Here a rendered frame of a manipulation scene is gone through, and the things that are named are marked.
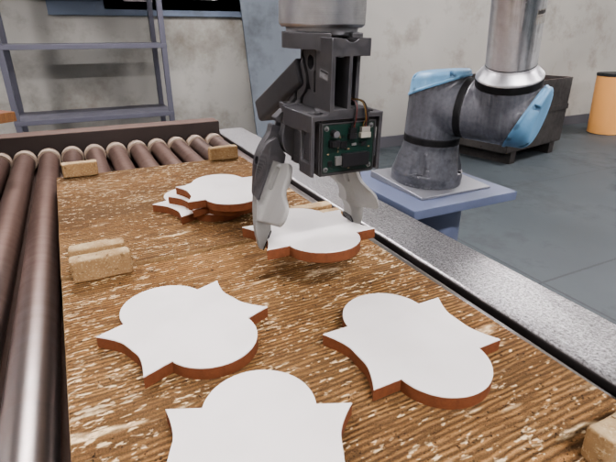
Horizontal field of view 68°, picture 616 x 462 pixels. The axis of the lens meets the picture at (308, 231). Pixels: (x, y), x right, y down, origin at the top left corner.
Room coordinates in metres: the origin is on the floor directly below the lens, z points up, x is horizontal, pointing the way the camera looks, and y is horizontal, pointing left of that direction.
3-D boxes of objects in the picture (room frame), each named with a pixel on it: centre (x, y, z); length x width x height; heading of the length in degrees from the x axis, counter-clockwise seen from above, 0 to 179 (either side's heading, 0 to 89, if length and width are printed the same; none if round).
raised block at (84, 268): (0.44, 0.22, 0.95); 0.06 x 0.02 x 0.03; 117
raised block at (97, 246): (0.46, 0.23, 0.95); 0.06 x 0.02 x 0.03; 117
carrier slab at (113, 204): (0.70, 0.20, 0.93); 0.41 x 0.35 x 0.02; 27
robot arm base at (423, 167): (0.98, -0.26, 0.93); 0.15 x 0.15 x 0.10
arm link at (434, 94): (0.97, -0.27, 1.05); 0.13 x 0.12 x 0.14; 51
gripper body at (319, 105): (0.43, -0.01, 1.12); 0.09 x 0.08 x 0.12; 27
